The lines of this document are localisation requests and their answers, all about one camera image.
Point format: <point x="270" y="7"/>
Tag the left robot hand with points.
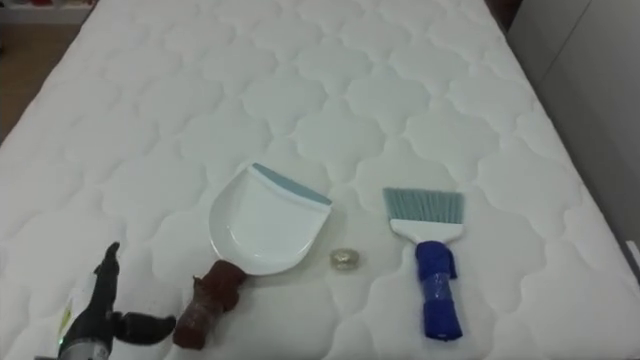
<point x="97" y="320"/>

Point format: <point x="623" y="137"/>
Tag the white quilted mattress bed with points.
<point x="320" y="100"/>

